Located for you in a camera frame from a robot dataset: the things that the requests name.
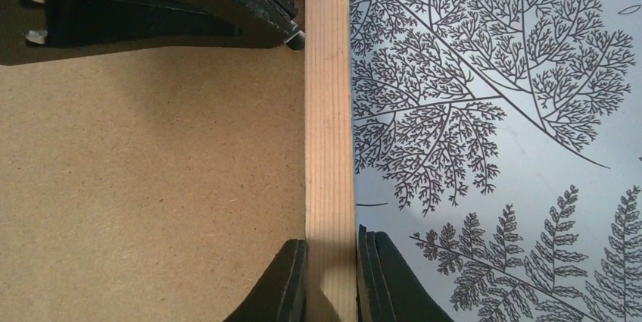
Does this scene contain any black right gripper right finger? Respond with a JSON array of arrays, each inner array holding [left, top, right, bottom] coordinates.
[[357, 225, 452, 322]]

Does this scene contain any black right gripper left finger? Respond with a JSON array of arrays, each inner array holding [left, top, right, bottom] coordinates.
[[224, 239, 307, 322]]

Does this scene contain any brown backing board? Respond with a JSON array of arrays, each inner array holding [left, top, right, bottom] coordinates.
[[0, 0, 307, 322]]

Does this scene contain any wooden picture frame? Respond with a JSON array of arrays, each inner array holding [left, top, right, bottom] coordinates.
[[304, 0, 357, 321]]

